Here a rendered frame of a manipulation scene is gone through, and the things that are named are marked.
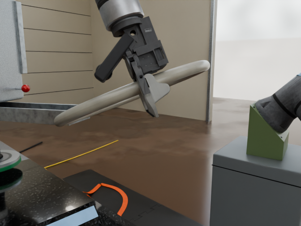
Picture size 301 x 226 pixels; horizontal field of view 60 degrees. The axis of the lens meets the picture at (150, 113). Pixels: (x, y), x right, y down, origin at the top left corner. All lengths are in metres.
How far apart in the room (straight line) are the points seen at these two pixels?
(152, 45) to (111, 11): 0.11
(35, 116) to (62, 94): 6.33
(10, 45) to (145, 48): 0.74
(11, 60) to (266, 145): 1.16
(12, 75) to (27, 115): 0.25
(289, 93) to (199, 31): 4.61
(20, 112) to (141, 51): 0.58
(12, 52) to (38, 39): 5.78
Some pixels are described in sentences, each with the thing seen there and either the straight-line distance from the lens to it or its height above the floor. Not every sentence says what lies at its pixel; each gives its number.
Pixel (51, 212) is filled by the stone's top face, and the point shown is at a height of 0.83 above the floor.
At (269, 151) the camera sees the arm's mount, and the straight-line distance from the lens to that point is 1.33.
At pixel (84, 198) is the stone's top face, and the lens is 0.96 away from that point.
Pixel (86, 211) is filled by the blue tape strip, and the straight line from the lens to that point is 0.92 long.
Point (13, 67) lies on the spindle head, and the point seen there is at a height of 1.26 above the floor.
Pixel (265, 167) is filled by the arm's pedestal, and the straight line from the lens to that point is 1.26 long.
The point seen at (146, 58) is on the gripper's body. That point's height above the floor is 1.30.
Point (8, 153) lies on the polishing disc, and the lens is 1.33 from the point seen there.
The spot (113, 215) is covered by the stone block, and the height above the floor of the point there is 0.75.
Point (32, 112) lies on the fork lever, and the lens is 0.98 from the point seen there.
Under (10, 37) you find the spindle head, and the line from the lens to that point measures 1.20.
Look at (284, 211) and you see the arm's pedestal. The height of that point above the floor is 0.66.
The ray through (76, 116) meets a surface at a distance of 0.63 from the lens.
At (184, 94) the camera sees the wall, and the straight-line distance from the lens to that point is 5.97.
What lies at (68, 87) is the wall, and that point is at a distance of 7.39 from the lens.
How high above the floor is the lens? 1.30
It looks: 11 degrees down
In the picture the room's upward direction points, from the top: straight up
